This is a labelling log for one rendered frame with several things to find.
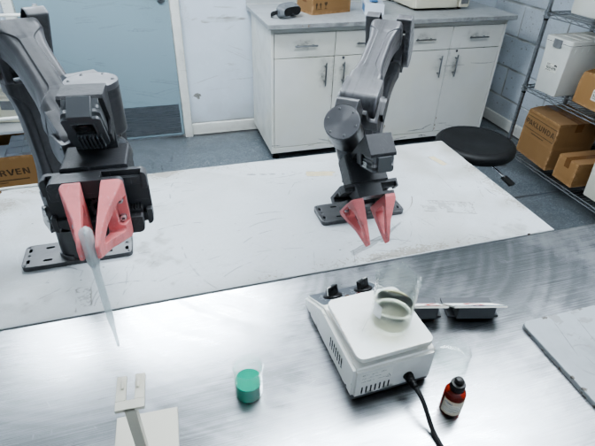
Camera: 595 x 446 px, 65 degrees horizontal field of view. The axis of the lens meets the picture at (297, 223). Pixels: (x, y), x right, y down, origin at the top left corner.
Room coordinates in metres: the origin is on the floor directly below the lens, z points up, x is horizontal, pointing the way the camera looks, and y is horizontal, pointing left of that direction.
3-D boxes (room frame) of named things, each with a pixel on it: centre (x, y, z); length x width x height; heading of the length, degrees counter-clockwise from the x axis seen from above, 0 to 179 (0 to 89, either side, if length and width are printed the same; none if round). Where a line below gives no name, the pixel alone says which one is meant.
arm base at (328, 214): (0.90, -0.14, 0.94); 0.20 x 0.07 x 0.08; 108
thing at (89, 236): (0.33, 0.18, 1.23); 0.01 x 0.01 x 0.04; 15
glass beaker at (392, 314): (0.48, -0.14, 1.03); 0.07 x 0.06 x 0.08; 162
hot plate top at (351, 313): (0.48, -0.12, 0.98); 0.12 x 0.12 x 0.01; 20
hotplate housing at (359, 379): (0.51, -0.11, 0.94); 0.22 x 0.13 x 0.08; 20
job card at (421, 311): (0.59, -0.21, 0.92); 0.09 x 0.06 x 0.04; 93
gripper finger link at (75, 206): (0.37, 0.19, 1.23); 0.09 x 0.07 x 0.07; 15
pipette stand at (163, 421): (0.33, 0.19, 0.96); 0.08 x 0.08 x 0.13; 15
